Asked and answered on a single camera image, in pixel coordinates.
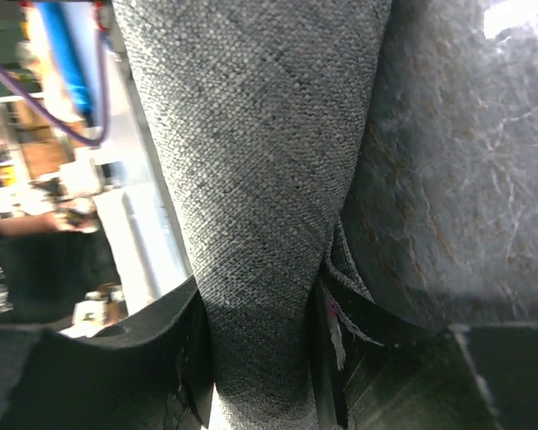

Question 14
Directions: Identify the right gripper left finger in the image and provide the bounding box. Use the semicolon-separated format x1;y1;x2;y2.
0;279;213;430

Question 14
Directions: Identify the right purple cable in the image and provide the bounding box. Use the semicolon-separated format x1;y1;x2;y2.
0;39;113;148

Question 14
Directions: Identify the grey cloth napkin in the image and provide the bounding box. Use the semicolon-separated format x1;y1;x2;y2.
114;1;391;429

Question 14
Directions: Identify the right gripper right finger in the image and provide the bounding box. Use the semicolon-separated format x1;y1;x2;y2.
311;268;538;429

